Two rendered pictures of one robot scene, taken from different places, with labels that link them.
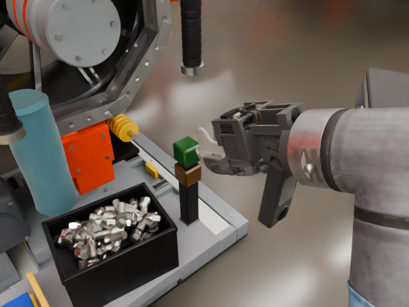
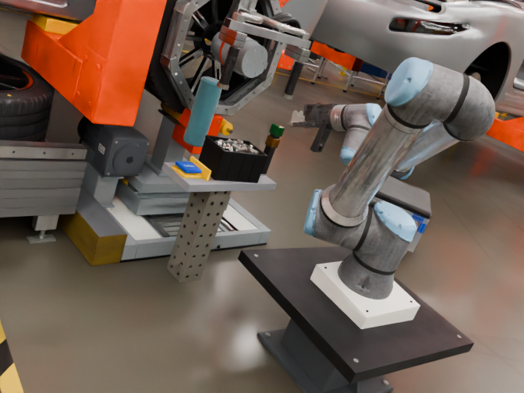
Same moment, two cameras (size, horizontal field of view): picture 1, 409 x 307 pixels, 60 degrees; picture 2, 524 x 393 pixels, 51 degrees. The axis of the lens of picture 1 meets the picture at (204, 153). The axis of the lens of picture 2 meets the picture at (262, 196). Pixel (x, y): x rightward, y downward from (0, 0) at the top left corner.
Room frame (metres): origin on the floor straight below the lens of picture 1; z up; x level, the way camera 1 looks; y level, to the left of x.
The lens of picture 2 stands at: (-1.52, 0.33, 1.15)
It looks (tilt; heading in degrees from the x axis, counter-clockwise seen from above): 21 degrees down; 351
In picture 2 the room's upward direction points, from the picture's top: 21 degrees clockwise
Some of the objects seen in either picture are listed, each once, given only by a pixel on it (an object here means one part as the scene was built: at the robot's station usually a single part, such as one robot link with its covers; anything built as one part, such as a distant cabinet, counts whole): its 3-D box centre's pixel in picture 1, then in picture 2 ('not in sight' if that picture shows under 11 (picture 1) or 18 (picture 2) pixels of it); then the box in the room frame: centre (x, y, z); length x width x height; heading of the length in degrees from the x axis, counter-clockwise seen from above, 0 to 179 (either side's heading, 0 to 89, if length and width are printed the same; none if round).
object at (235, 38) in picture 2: not in sight; (232, 36); (0.44, 0.30, 0.93); 0.09 x 0.05 x 0.05; 40
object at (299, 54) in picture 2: not in sight; (297, 51); (0.66, 0.04, 0.93); 0.09 x 0.05 x 0.05; 40
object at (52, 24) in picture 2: not in sight; (56, 23); (0.78, 0.98, 0.71); 0.14 x 0.14 x 0.05; 40
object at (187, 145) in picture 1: (187, 151); (277, 129); (0.52, 0.03, 0.64); 0.04 x 0.04 x 0.04; 40
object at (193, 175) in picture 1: (187, 172); (272, 141); (0.52, 0.03, 0.59); 0.04 x 0.04 x 0.04; 40
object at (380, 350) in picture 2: not in sight; (340, 330); (0.05, -0.35, 0.15); 0.60 x 0.60 x 0.30; 33
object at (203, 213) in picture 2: not in sight; (198, 228); (0.38, 0.21, 0.21); 0.10 x 0.10 x 0.42; 40
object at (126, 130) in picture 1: (107, 114); (211, 118); (0.86, 0.28, 0.51); 0.29 x 0.06 x 0.06; 40
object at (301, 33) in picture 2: not in sight; (280, 15); (0.68, 0.15, 1.03); 0.19 x 0.18 x 0.11; 40
